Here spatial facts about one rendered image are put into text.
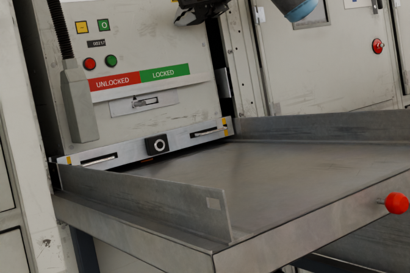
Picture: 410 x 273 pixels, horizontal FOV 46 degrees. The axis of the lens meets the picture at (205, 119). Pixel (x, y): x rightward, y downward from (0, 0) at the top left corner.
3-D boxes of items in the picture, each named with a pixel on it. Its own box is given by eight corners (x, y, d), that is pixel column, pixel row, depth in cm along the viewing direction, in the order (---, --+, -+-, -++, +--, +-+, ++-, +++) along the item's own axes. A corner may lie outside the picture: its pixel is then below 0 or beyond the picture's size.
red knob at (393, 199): (412, 211, 71) (409, 190, 70) (399, 218, 69) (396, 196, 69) (386, 208, 74) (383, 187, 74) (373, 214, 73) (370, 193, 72)
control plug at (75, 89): (100, 139, 113) (86, 66, 112) (81, 144, 111) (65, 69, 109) (89, 139, 120) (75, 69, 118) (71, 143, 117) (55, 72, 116)
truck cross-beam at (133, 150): (234, 134, 147) (230, 115, 146) (61, 181, 118) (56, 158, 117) (224, 134, 151) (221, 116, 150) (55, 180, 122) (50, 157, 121)
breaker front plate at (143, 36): (224, 122, 145) (195, -37, 141) (68, 161, 119) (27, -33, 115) (221, 122, 146) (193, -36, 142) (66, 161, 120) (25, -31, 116)
